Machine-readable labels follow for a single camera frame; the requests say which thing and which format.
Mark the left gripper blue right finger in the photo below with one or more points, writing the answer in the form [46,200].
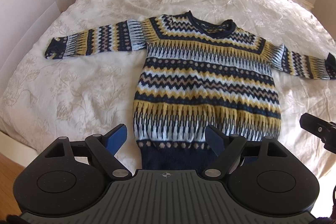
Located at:
[215,139]

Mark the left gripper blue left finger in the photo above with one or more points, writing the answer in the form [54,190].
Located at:
[115,138]

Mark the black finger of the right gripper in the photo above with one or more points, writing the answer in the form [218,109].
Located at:
[320,128]

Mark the navy yellow patterned knit sweater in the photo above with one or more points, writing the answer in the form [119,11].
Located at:
[196,74]

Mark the cream floral bedspread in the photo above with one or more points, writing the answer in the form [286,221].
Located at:
[80,96]

